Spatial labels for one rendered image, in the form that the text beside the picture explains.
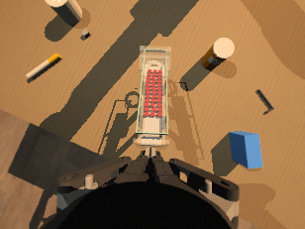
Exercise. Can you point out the blue block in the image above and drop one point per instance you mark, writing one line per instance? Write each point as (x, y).
(245, 149)

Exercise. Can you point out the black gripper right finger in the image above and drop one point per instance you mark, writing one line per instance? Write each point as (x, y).
(219, 190)

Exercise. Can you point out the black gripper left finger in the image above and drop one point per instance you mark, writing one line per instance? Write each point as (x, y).
(75, 184)

